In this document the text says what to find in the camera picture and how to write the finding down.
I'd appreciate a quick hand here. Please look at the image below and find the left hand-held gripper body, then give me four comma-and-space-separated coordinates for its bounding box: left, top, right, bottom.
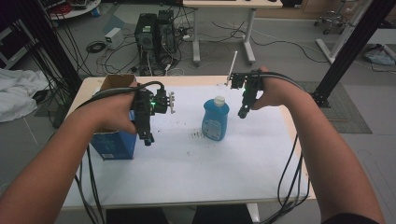
132, 88, 171, 147

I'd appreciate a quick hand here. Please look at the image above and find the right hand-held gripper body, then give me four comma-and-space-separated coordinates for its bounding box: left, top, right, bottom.
231, 69, 264, 119

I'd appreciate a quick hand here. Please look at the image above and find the blue bottle with white cap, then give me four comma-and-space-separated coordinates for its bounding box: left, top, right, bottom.
201, 95, 231, 142

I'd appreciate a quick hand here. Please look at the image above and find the blue cardboard box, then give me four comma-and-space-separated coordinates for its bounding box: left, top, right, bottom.
90, 73, 140, 161

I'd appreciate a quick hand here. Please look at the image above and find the person's right hand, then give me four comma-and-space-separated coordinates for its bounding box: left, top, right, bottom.
251, 65, 308, 111

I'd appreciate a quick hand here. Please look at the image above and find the person's left hand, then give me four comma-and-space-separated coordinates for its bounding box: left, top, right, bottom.
76, 80, 140, 135

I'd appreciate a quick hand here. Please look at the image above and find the white desk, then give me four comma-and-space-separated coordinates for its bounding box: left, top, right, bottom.
182, 0, 284, 67

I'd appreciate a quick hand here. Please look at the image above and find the white paper sheet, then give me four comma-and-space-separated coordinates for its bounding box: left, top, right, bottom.
63, 84, 313, 208

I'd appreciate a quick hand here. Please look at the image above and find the black computer tower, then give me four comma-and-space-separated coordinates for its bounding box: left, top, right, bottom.
134, 12, 159, 64
156, 9, 178, 54

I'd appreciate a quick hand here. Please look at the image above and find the small white box device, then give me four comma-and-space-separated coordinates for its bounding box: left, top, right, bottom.
104, 27, 125, 50

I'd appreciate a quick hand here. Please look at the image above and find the grey floor mat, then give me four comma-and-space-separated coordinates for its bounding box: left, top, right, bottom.
292, 80, 374, 135

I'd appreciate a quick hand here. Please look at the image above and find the white metal stand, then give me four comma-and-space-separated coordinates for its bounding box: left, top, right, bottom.
315, 0, 375, 65

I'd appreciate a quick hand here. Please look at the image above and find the office chair base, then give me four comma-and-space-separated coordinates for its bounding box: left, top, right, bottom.
313, 8, 347, 35

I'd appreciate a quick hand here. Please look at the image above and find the person's left leg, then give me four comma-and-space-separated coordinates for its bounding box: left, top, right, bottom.
106, 206, 171, 224

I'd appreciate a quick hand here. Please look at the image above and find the person's leg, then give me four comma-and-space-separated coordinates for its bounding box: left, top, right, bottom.
106, 206, 171, 224
191, 203, 254, 224

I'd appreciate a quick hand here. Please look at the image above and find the round white table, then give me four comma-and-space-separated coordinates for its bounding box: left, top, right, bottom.
46, 0, 103, 21

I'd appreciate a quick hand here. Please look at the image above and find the person's right leg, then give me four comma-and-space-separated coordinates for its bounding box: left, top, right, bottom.
191, 203, 254, 224

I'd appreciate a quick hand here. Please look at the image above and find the white cloth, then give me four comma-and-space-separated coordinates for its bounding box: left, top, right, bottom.
0, 67, 50, 123

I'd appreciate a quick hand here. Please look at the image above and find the white table leg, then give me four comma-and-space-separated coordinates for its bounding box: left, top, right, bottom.
246, 203, 262, 224

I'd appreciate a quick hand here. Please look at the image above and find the grey-blue cloth bundle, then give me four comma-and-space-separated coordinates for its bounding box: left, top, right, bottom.
363, 43, 396, 66

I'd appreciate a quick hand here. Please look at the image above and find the black sleeve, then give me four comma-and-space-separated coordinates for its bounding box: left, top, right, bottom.
322, 212, 381, 224

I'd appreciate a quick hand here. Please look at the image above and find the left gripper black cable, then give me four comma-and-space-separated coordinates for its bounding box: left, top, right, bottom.
74, 80, 166, 224

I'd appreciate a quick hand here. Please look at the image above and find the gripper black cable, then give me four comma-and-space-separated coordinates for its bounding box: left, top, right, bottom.
74, 80, 166, 224
259, 71, 312, 224

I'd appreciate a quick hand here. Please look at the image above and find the long black floor cable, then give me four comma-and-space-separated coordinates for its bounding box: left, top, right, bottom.
211, 21, 330, 64

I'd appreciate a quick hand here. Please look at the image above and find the coiled black cable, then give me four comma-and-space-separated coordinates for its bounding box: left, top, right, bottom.
85, 40, 107, 54

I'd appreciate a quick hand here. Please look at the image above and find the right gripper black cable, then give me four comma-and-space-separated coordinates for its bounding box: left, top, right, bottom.
259, 71, 312, 224

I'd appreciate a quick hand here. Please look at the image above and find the black metal frame post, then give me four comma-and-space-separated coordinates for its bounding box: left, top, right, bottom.
14, 0, 84, 94
310, 0, 396, 108

